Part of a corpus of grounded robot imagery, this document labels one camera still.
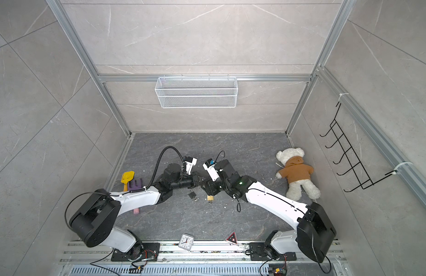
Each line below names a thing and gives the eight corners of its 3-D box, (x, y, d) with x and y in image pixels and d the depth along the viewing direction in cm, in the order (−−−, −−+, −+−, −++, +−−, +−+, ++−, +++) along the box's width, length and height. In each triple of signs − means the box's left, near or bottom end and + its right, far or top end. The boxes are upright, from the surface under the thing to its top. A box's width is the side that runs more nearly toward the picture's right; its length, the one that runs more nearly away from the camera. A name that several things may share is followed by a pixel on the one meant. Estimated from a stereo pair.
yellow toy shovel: (118, 191, 94) (116, 189, 92) (125, 173, 102) (123, 171, 100) (128, 191, 94) (126, 189, 92) (135, 173, 102) (133, 171, 100)
